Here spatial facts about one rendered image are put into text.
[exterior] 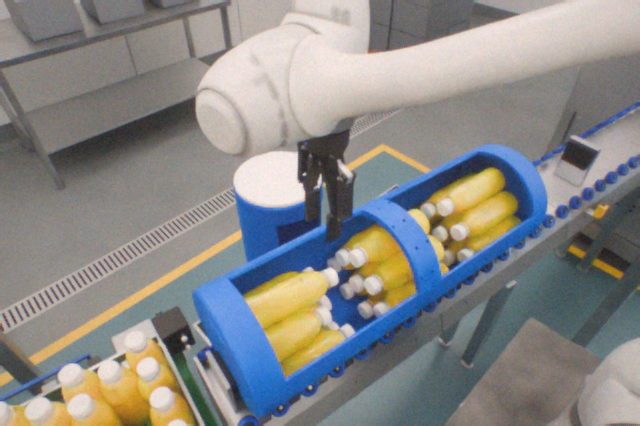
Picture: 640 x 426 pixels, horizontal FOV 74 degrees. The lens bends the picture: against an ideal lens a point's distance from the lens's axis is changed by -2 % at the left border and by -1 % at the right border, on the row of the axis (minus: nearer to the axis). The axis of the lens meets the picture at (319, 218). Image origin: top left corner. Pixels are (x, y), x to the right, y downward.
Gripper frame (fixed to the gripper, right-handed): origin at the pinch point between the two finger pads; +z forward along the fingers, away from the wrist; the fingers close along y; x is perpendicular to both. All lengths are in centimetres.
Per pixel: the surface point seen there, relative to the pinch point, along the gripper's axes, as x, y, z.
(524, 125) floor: -284, 104, 130
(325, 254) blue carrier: -10.1, 11.7, 28.0
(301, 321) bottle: 9.3, -6.7, 18.2
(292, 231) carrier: -28, 57, 68
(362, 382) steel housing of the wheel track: -3.1, -14.7, 46.4
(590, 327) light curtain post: -122, -35, 104
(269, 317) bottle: 14.7, -3.8, 15.8
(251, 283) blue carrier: 10.8, 12.2, 25.4
